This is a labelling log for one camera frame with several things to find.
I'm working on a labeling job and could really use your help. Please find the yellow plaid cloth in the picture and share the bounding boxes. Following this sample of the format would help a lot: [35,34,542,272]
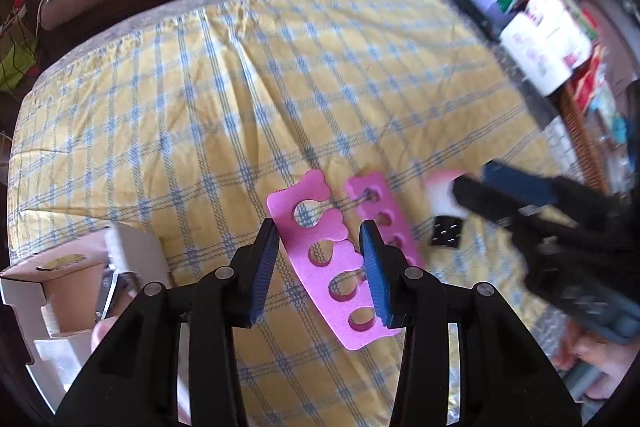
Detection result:
[7,0,566,427]

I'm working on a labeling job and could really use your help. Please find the magenta toe separator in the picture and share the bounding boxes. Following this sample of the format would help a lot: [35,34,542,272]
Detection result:
[345,172,426,273]

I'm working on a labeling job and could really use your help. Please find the white red printed bag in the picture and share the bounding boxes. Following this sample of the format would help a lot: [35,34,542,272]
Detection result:
[525,0,593,68]

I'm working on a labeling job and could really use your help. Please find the red gold snack packet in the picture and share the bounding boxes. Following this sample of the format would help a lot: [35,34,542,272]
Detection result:
[575,47,608,108]

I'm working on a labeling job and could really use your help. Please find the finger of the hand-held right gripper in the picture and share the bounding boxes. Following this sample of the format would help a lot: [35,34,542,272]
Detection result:
[452,177,531,228]
[481,161,563,208]

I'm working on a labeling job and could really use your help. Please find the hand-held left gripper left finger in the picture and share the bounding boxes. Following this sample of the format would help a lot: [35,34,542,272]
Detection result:
[52,218,281,427]

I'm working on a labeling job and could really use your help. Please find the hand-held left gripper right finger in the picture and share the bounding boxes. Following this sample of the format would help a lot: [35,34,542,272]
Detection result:
[359,218,583,427]

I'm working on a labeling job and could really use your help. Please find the white brush black handle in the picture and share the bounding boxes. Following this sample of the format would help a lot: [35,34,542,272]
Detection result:
[425,169,468,250]

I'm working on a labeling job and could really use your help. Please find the white tissue pack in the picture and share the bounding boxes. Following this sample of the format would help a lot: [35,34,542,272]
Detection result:
[500,12,573,98]

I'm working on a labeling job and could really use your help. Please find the wicker basket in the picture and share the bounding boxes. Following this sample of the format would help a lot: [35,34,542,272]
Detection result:
[557,82,613,195]

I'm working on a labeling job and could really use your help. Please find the white cardboard box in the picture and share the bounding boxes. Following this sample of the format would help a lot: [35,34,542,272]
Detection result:
[0,222,173,415]

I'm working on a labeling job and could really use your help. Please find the pink fluffy sock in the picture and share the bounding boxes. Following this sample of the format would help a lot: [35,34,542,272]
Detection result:
[90,314,126,353]

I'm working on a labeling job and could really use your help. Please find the person's right hand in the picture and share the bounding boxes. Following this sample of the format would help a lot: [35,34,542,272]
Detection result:
[555,322,640,403]

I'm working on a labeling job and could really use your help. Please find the light pink toe separator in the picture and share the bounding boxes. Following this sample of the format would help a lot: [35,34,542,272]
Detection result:
[266,169,406,352]

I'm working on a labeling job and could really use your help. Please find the green bag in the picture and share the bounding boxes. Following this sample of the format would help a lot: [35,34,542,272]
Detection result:
[0,37,38,92]

